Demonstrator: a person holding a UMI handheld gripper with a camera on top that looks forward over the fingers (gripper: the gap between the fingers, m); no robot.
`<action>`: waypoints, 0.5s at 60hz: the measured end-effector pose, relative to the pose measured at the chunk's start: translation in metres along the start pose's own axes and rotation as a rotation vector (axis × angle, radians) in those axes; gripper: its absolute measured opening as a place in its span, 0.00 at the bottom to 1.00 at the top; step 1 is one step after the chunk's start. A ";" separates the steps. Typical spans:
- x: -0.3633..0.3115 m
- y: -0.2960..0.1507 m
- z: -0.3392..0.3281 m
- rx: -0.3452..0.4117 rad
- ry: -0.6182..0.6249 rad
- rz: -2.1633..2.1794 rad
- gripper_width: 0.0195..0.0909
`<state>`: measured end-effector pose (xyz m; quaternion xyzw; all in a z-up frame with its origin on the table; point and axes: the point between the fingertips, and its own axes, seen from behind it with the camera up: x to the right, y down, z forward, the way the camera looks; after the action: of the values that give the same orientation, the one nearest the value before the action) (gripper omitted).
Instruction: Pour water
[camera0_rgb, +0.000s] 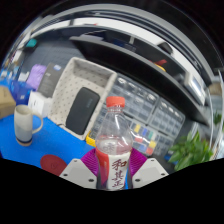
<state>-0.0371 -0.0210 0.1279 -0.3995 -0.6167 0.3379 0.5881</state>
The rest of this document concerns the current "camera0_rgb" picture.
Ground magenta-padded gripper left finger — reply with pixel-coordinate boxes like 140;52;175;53
59;148;100;190

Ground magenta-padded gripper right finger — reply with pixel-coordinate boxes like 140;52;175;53
128;148;169;190

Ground clear red-capped drink bottle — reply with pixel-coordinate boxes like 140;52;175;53
94;95;134;191

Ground flat round red coaster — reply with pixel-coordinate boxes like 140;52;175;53
40;153;69;177

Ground clear box with coloured parts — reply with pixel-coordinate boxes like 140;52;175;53
131;122;158;156

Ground yellow multimeter with red leads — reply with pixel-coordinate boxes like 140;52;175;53
85;131;98;148

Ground green potted plant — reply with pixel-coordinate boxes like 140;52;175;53
168;129;214;172

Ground black rectangular case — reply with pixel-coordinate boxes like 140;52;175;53
65;86;101;136

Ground cream and grey mug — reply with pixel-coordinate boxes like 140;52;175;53
13;104;45;147

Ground white dotted storage bin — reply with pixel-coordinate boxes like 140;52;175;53
48;56;118;141

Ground white shelf unit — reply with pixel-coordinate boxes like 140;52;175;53
209;68;224;161

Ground dark grey flat box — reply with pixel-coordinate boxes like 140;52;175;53
36;62;64;99

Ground blue cardboard box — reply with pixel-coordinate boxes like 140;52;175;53
9;79;34;106

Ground brown cardboard box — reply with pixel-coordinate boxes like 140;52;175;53
0;85;17;120

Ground purple plastic bag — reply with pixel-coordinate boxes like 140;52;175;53
25;63;48;92

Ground black wall shelf unit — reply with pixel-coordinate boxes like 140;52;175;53
19;6;214;127

